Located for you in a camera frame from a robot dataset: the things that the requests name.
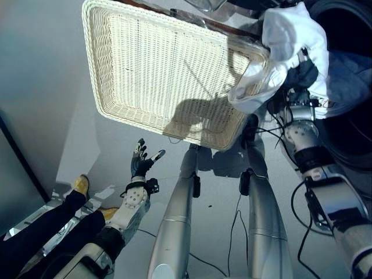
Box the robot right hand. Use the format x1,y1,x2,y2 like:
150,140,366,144
285,47,320,88

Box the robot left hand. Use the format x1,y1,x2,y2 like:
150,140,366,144
129,138,167,179

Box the white cloth garment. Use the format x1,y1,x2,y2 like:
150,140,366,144
227,6,354,120

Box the blue clothes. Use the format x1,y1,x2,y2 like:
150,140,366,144
327,49,372,115

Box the dark washing machine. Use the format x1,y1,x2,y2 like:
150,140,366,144
306,0,372,177

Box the yellow shoe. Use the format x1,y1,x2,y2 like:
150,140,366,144
99,206,120,221
71,174,90,202

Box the silver robot left leg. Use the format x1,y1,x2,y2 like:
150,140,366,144
146,143,202,279

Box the dark wooden strip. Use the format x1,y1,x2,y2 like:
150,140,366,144
169,8,263,41

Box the cream wicker laundry basket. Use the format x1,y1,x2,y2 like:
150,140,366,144
81,0,270,152

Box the person's leg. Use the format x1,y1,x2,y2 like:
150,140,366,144
0,189,88,264
10,210,106,277

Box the dark glossy cabinet panel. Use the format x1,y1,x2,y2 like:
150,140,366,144
0,109,52,238

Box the silver metal frame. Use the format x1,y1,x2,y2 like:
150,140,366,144
0,181,126,257

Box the thin black cable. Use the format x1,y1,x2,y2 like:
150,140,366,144
226,192,251,276

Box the thick black cable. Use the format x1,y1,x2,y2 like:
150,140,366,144
289,173,324,279

